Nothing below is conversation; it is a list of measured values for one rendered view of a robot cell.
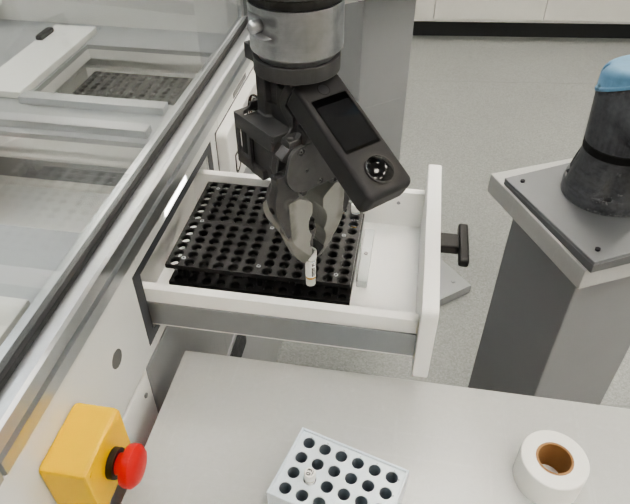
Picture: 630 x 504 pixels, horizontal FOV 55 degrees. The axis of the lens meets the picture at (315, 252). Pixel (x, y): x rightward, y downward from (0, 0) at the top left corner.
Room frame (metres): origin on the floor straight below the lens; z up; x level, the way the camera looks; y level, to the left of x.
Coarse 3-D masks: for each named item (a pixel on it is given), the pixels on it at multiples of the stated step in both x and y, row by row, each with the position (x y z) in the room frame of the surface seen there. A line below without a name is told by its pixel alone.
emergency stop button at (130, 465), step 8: (128, 448) 0.30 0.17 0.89; (136, 448) 0.30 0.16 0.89; (144, 448) 0.31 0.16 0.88; (120, 456) 0.30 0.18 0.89; (128, 456) 0.29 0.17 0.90; (136, 456) 0.29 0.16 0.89; (144, 456) 0.30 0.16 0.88; (120, 464) 0.29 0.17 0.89; (128, 464) 0.29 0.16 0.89; (136, 464) 0.29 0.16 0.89; (144, 464) 0.30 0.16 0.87; (120, 472) 0.28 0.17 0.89; (128, 472) 0.28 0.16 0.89; (136, 472) 0.28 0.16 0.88; (144, 472) 0.30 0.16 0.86; (120, 480) 0.28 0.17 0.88; (128, 480) 0.28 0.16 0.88; (136, 480) 0.28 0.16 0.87; (128, 488) 0.27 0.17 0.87
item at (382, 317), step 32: (192, 192) 0.74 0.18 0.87; (416, 192) 0.70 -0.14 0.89; (384, 224) 0.70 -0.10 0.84; (416, 224) 0.69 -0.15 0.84; (160, 256) 0.60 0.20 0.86; (384, 256) 0.63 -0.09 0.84; (416, 256) 0.63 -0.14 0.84; (160, 288) 0.51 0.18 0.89; (192, 288) 0.51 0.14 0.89; (352, 288) 0.57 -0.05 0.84; (384, 288) 0.57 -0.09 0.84; (416, 288) 0.57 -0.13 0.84; (160, 320) 0.50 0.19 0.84; (192, 320) 0.49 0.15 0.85; (224, 320) 0.49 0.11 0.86; (256, 320) 0.48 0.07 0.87; (288, 320) 0.48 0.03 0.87; (320, 320) 0.47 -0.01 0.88; (352, 320) 0.47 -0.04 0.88; (384, 320) 0.46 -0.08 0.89; (416, 320) 0.46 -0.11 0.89; (384, 352) 0.46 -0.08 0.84
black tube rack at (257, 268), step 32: (224, 192) 0.69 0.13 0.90; (256, 192) 0.69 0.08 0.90; (192, 224) 0.62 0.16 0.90; (224, 224) 0.62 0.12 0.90; (256, 224) 0.62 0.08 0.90; (192, 256) 0.59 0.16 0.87; (224, 256) 0.56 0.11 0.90; (256, 256) 0.55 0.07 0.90; (288, 256) 0.56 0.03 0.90; (320, 256) 0.55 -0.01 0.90; (224, 288) 0.53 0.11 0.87; (256, 288) 0.53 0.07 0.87; (288, 288) 0.53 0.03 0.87; (320, 288) 0.53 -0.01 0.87
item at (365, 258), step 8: (368, 232) 0.67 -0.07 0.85; (368, 240) 0.65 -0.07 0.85; (368, 248) 0.63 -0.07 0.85; (360, 256) 0.62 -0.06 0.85; (368, 256) 0.61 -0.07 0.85; (360, 264) 0.60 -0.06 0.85; (368, 264) 0.60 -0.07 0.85; (360, 272) 0.58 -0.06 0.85; (368, 272) 0.58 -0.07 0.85; (360, 280) 0.57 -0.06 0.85
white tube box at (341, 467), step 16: (304, 432) 0.38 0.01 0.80; (304, 448) 0.36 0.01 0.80; (320, 448) 0.36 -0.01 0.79; (336, 448) 0.36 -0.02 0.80; (352, 448) 0.36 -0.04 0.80; (288, 464) 0.34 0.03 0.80; (304, 464) 0.34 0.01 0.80; (320, 464) 0.35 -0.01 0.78; (336, 464) 0.34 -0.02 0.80; (352, 464) 0.35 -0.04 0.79; (368, 464) 0.34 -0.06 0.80; (384, 464) 0.34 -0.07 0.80; (288, 480) 0.32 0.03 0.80; (304, 480) 0.33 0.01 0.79; (320, 480) 0.32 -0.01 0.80; (336, 480) 0.32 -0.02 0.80; (352, 480) 0.33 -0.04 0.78; (368, 480) 0.32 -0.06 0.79; (384, 480) 0.32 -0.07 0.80; (400, 480) 0.32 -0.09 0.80; (272, 496) 0.31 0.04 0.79; (288, 496) 0.31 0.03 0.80; (304, 496) 0.31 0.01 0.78; (320, 496) 0.31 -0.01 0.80; (336, 496) 0.31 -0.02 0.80; (352, 496) 0.31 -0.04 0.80; (368, 496) 0.31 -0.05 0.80; (384, 496) 0.32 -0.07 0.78; (400, 496) 0.31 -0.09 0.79
